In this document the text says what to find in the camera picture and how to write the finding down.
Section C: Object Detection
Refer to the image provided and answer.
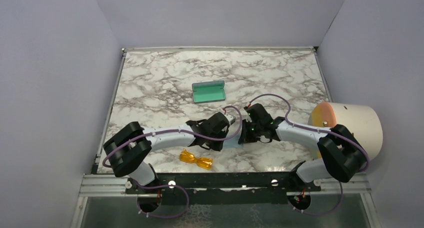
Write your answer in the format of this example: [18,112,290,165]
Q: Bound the purple cable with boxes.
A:
[101,105,243,219]
[245,93,371,217]

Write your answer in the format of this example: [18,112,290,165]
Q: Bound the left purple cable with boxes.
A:
[101,105,243,219]

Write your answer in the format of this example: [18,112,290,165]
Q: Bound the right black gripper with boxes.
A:
[238,118,263,144]

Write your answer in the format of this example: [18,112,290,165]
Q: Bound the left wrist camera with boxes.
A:
[223,113,236,126]

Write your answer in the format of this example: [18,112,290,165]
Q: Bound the grey green glasses case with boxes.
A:
[191,80,226,104]

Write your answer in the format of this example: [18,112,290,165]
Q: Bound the aluminium frame rail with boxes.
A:
[78,171,373,198]

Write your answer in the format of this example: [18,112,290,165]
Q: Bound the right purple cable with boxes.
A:
[245,93,371,217]

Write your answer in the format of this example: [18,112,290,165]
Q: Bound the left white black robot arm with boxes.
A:
[103,112,235,194]

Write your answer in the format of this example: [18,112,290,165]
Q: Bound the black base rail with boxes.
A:
[125,171,321,206]

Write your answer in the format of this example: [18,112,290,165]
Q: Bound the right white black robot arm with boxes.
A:
[238,103,369,192]

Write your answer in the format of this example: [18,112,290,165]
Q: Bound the orange sunglasses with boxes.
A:
[179,149,213,170]

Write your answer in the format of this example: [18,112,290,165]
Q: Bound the white cylindrical drum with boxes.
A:
[307,102,383,160]

